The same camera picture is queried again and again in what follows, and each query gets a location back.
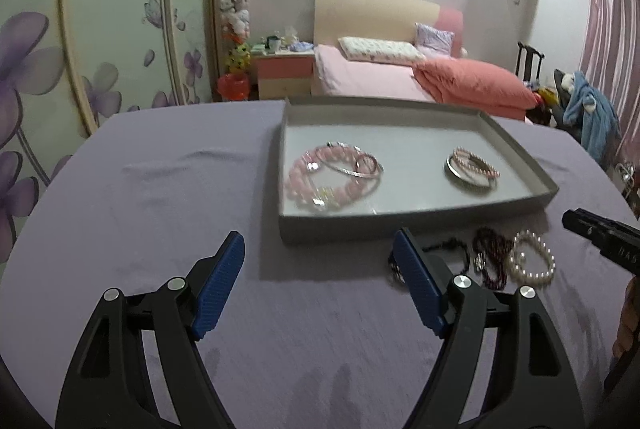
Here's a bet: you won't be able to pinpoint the white pearl bracelet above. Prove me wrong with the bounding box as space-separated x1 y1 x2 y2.
506 228 558 287

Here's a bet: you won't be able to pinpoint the dark red garnet bead strand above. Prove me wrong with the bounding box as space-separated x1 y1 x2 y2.
472 227 513 291

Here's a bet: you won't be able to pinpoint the wide silver cuff bangle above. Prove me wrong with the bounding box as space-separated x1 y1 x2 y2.
445 155 498 193

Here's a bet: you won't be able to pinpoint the black bead bracelet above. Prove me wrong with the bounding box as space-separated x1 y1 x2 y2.
387 235 471 289

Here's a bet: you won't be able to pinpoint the thin silver bangle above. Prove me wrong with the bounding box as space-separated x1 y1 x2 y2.
314 141 384 180

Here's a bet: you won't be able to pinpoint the pink bead bracelet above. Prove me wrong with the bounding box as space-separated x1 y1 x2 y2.
282 145 381 214

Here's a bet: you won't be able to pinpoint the person's right hand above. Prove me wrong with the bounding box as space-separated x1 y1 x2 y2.
612 276 639 359

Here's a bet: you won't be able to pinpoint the blue hanging clothes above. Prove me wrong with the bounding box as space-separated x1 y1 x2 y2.
563 72 620 166

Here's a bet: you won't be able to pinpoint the pink curtain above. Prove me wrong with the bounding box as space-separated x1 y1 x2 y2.
580 0 639 165

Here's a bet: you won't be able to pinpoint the lavender table cloth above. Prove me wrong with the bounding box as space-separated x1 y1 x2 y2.
0 98 640 429

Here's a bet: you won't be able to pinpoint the black wooden chair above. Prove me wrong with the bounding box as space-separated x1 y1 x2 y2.
515 41 544 82

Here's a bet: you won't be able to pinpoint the salmon folded duvet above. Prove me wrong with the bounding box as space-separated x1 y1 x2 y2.
412 58 537 122

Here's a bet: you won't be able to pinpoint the small lilac pillow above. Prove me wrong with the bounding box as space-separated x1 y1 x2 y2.
414 23 454 59

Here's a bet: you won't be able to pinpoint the grey cardboard tray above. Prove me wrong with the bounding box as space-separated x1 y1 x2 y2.
279 97 559 244

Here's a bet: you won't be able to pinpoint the red waste basket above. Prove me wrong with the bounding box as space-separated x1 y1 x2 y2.
217 73 250 102

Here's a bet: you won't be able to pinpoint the white floral pillow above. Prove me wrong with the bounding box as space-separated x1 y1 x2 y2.
338 37 425 66

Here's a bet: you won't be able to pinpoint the pink white nightstand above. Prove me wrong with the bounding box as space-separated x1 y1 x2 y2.
252 50 314 100

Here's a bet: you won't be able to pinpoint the bed with pink sheet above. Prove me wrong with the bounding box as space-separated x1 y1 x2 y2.
310 0 536 123

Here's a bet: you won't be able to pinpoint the sliding wardrobe with flowers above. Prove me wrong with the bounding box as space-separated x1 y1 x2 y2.
1 0 216 257

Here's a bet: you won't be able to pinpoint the plush toy tube stack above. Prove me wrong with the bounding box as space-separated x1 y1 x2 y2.
218 0 250 74

